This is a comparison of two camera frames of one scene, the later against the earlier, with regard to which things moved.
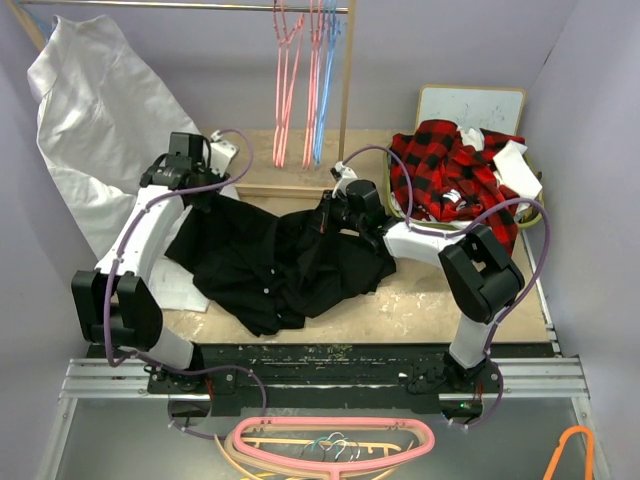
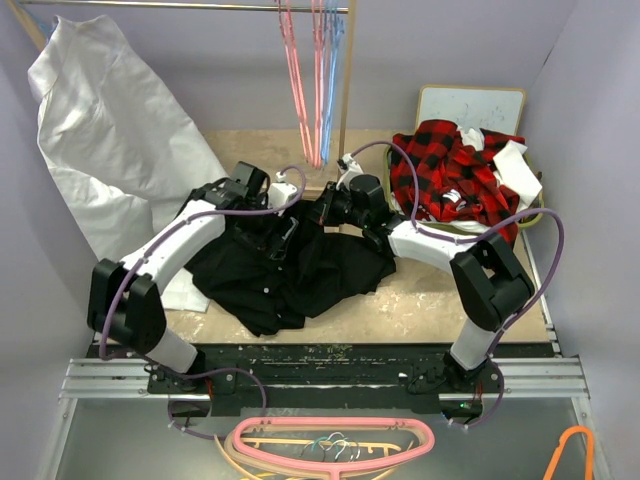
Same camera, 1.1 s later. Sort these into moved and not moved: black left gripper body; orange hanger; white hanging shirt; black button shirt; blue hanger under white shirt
Moved: black left gripper body
Not moved: white hanging shirt; black button shirt; blue hanger under white shirt; orange hanger
